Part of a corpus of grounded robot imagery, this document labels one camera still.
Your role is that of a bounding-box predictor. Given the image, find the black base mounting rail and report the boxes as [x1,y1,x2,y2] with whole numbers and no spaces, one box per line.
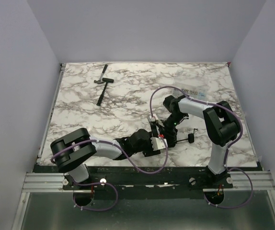
[33,164,236,201]

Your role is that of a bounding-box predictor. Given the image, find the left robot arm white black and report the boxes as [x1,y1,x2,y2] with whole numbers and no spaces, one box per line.
[50,128,160,183]

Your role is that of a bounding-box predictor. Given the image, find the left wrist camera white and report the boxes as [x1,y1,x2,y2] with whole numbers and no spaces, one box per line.
[150,136,168,151]

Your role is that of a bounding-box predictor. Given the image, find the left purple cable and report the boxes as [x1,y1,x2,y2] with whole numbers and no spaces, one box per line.
[50,138,169,212]

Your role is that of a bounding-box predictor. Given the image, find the black folding umbrella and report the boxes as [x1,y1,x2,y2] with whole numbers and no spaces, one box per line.
[142,119,198,158]

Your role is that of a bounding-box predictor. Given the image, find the aluminium frame rail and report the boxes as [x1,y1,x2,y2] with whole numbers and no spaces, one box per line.
[12,167,275,230]

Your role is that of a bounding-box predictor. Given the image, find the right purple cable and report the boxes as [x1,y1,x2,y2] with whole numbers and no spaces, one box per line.
[149,86,252,209]

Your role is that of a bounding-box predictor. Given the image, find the purple cable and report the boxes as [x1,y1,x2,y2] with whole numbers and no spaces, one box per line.
[50,138,169,212]
[149,86,252,209]

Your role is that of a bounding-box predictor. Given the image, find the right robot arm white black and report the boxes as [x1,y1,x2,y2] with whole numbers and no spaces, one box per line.
[159,95,241,184]

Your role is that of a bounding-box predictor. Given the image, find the black claw hammer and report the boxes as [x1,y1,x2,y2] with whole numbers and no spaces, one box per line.
[93,64,115,106]

